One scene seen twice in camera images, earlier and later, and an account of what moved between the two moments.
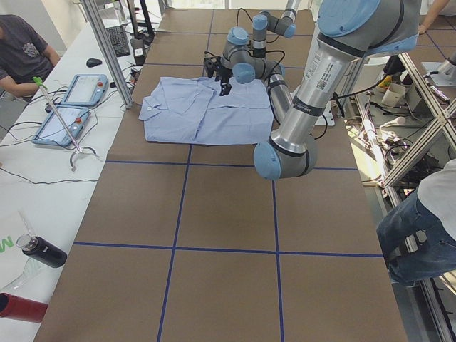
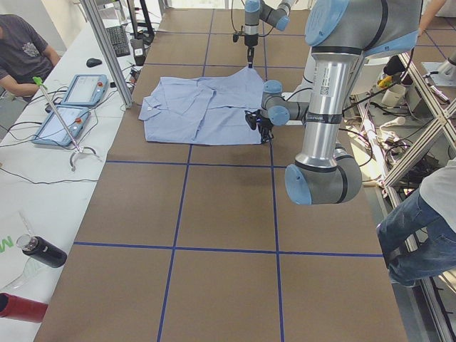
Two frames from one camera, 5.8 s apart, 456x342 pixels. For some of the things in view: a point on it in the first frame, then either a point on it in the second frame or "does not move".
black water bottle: [42, 250] does not move
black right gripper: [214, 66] -> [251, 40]
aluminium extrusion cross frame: [444, 121] does not move
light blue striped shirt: [190, 110] does not move
